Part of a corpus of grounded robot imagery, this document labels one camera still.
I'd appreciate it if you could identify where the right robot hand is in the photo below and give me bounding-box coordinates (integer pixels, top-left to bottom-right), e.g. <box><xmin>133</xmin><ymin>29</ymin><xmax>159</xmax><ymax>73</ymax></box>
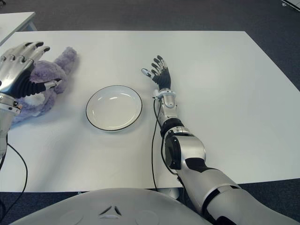
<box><xmin>141</xmin><ymin>55</ymin><xmax>172</xmax><ymax>91</ymax></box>

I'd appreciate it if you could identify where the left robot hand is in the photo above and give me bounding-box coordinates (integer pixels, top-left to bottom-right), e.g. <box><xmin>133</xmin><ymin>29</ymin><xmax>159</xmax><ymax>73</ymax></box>
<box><xmin>0</xmin><ymin>41</ymin><xmax>63</xmax><ymax>99</ymax></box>

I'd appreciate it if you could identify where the purple plush bunny doll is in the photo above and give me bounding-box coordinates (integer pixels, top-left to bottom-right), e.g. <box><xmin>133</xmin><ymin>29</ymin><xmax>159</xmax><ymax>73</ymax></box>
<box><xmin>11</xmin><ymin>46</ymin><xmax>80</xmax><ymax>126</ymax></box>

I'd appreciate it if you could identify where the white plate black rim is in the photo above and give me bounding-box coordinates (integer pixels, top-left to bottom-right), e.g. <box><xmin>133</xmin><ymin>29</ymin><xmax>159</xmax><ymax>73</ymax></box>
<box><xmin>85</xmin><ymin>85</ymin><xmax>143</xmax><ymax>132</ymax></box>

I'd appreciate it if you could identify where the white side table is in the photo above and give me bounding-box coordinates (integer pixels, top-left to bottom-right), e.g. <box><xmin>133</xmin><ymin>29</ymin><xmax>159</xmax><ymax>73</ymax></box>
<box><xmin>0</xmin><ymin>11</ymin><xmax>37</xmax><ymax>46</ymax></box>

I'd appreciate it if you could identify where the grey table leg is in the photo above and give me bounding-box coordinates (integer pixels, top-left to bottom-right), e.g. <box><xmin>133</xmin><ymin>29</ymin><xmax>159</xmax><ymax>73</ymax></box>
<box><xmin>161</xmin><ymin>187</ymin><xmax>181</xmax><ymax>200</ymax></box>

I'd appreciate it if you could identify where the grey robot torso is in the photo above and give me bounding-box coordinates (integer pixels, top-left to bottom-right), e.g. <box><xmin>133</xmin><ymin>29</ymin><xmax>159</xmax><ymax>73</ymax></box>
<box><xmin>9</xmin><ymin>187</ymin><xmax>213</xmax><ymax>225</ymax></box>

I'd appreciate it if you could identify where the white background object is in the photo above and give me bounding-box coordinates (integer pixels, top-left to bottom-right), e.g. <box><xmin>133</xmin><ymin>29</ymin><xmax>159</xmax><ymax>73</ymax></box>
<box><xmin>281</xmin><ymin>0</ymin><xmax>300</xmax><ymax>10</ymax></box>

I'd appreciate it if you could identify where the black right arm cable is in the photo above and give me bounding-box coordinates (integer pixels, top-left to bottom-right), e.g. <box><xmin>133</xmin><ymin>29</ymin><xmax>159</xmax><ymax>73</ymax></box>
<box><xmin>151</xmin><ymin>98</ymin><xmax>179</xmax><ymax>190</ymax></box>

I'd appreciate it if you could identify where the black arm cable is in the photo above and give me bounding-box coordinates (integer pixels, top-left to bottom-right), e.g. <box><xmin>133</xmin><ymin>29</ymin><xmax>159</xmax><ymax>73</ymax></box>
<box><xmin>151</xmin><ymin>98</ymin><xmax>179</xmax><ymax>190</ymax></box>
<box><xmin>0</xmin><ymin>142</ymin><xmax>28</xmax><ymax>211</ymax></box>

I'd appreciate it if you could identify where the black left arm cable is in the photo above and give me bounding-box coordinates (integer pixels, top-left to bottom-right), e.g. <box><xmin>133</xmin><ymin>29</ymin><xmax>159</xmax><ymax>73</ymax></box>
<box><xmin>0</xmin><ymin>142</ymin><xmax>28</xmax><ymax>211</ymax></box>

